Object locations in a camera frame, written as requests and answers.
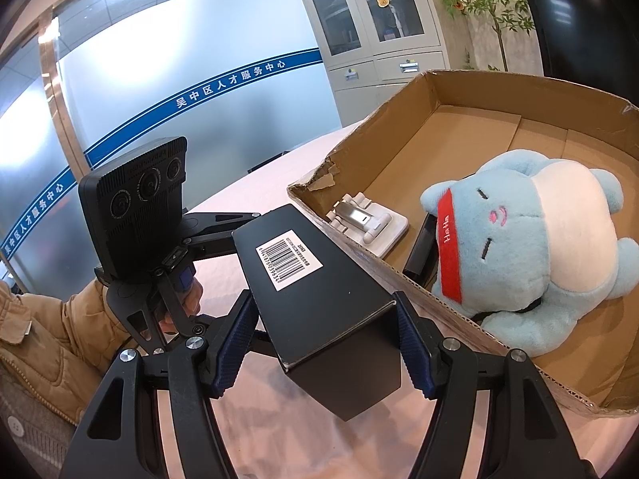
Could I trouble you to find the black monitor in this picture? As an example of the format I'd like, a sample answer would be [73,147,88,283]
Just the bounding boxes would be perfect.
[513,0,639,105]

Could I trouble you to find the brown cardboard box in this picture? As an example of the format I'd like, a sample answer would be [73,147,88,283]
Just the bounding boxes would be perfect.
[287,69,639,417]

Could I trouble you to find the grey metal filing cabinet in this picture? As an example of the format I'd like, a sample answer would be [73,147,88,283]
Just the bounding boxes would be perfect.
[292,0,450,128]

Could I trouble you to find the white phone stand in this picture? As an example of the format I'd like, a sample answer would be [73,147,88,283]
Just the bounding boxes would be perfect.
[325,193,410,259]

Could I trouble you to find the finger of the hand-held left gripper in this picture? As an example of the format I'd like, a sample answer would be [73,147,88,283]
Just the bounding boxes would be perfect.
[105,264,208,355]
[182,211,264,261]

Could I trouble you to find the person's left forearm tan sleeve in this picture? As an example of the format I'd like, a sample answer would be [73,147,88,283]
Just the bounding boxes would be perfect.
[0,277,131,425]

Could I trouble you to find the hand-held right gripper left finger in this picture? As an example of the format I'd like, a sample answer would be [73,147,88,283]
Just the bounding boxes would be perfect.
[59,289,258,479]

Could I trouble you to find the person's left hand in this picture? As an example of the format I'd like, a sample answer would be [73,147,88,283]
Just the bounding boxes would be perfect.
[140,279,205,342]

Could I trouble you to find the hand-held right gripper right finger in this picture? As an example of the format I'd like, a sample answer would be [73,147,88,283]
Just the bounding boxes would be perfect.
[392,290,597,479]

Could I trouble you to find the black rectangular carton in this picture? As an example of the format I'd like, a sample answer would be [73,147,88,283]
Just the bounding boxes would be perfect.
[231,204,404,422]

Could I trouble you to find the light blue plush toy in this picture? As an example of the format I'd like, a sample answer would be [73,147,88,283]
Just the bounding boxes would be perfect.
[419,147,639,357]

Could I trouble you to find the person's grey knit sweater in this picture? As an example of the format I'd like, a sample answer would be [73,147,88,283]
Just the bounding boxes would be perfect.
[0,379,81,479]

